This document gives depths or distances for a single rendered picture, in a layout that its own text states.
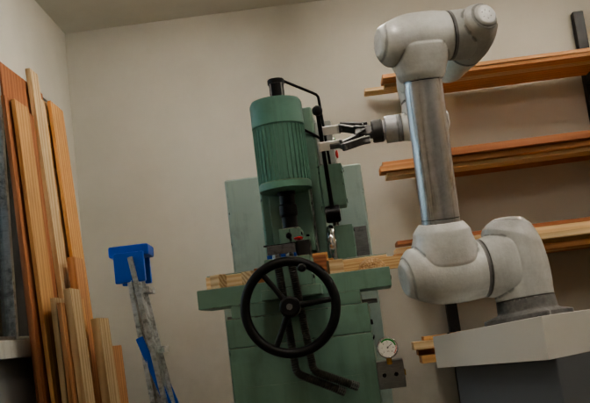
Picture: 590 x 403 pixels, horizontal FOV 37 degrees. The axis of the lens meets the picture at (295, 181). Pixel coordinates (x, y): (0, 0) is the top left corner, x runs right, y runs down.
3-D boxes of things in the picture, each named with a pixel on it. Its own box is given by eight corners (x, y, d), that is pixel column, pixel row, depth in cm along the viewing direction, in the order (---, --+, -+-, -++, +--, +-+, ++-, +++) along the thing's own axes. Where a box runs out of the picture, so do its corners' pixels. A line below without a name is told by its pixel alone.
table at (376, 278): (190, 310, 267) (189, 290, 268) (210, 311, 297) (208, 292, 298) (393, 284, 262) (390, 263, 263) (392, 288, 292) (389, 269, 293)
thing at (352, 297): (232, 319, 275) (230, 305, 275) (241, 319, 295) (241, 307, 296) (361, 303, 272) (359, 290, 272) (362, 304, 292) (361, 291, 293)
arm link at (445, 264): (497, 301, 228) (415, 314, 224) (473, 295, 244) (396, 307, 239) (458, 2, 228) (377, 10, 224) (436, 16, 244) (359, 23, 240)
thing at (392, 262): (250, 286, 291) (248, 274, 292) (251, 287, 293) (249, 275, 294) (416, 265, 287) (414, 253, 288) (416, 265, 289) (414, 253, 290)
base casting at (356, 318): (227, 349, 273) (224, 320, 275) (253, 345, 330) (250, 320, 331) (373, 331, 270) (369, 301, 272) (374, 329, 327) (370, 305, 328)
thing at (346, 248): (330, 261, 306) (326, 226, 308) (331, 262, 313) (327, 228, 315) (357, 257, 305) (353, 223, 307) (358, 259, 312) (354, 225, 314)
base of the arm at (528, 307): (582, 311, 239) (577, 291, 240) (547, 315, 222) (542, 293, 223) (520, 322, 250) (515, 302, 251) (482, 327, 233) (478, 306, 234)
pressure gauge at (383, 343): (378, 365, 262) (375, 338, 263) (378, 365, 266) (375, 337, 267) (400, 363, 262) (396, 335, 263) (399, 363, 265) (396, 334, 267)
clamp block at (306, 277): (265, 290, 266) (262, 260, 267) (270, 291, 279) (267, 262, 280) (314, 284, 264) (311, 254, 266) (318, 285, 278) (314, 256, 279)
